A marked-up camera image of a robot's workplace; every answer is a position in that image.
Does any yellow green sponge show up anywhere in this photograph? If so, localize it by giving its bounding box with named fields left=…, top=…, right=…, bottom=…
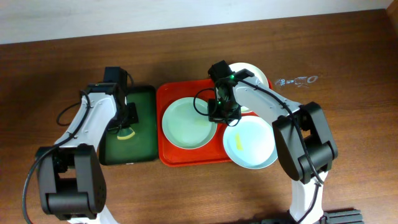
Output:
left=116, top=127, right=136, bottom=140

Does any pale green plate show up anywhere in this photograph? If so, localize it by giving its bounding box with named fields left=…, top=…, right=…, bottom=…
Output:
left=162, top=97, right=217, bottom=150

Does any light blue plate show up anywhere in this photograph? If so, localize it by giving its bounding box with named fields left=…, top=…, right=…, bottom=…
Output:
left=223, top=116, right=278, bottom=169

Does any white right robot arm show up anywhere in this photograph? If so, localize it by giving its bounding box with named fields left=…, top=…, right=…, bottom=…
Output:
left=207, top=67, right=338, bottom=223

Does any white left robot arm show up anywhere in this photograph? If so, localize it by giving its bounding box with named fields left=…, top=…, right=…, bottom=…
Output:
left=32, top=82, right=133, bottom=223

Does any dark green tray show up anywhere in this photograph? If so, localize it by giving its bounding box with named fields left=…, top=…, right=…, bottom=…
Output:
left=98, top=85, right=158, bottom=166

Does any red plastic tray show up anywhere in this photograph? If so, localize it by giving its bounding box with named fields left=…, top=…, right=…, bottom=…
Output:
left=155, top=78, right=282, bottom=168

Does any cream white plate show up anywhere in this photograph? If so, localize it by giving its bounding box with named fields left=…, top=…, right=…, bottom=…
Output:
left=228, top=62, right=272, bottom=116

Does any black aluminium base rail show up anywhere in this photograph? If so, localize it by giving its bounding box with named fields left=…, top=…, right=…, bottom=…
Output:
left=259, top=209, right=364, bottom=224

